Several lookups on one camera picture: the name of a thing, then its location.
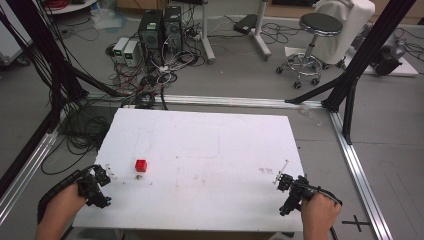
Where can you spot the person's left hand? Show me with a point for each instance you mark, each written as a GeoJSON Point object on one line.
{"type": "Point", "coordinates": [65, 205]}

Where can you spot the aluminium floor rail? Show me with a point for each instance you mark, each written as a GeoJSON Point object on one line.
{"type": "Point", "coordinates": [233, 100]}
{"type": "Point", "coordinates": [26, 166]}
{"type": "Point", "coordinates": [358, 173]}

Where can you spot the person's right hand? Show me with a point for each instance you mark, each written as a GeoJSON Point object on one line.
{"type": "Point", "coordinates": [320, 213]}

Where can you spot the red cube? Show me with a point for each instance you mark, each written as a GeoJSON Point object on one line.
{"type": "Point", "coordinates": [141, 165]}

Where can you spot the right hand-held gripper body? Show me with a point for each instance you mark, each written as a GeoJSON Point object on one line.
{"type": "Point", "coordinates": [293, 193]}

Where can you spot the clear plastic bag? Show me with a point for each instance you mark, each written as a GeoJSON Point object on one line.
{"type": "Point", "coordinates": [106, 18]}

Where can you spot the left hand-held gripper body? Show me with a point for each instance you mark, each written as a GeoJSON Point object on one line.
{"type": "Point", "coordinates": [91, 188]}

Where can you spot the white floor board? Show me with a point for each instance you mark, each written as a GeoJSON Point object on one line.
{"type": "Point", "coordinates": [405, 68]}

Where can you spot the black flat box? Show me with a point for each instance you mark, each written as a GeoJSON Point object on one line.
{"type": "Point", "coordinates": [245, 24]}

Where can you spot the black computer tower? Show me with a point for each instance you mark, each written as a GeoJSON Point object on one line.
{"type": "Point", "coordinates": [150, 33]}
{"type": "Point", "coordinates": [173, 26]}

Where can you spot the black round stool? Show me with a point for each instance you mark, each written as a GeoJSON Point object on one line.
{"type": "Point", "coordinates": [316, 28]}

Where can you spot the white desk leg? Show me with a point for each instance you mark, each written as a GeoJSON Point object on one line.
{"type": "Point", "coordinates": [261, 36]}
{"type": "Point", "coordinates": [206, 36]}

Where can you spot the white power strip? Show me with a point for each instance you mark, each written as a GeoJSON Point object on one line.
{"type": "Point", "coordinates": [164, 69]}

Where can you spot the white power supply box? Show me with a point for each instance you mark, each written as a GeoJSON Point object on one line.
{"type": "Point", "coordinates": [120, 48]}
{"type": "Point", "coordinates": [131, 53]}

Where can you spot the white round table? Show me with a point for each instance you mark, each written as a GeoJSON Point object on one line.
{"type": "Point", "coordinates": [70, 6]}

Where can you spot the white cloth-covered chair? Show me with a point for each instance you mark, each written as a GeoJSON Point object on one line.
{"type": "Point", "coordinates": [350, 26]}

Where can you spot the black machine on floor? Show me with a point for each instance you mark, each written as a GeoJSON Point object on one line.
{"type": "Point", "coordinates": [388, 56]}

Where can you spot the white cabinet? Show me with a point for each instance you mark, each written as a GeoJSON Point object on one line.
{"type": "Point", "coordinates": [11, 36]}

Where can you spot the black metal frame post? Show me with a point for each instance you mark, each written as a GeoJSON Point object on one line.
{"type": "Point", "coordinates": [363, 56]}
{"type": "Point", "coordinates": [43, 43]}

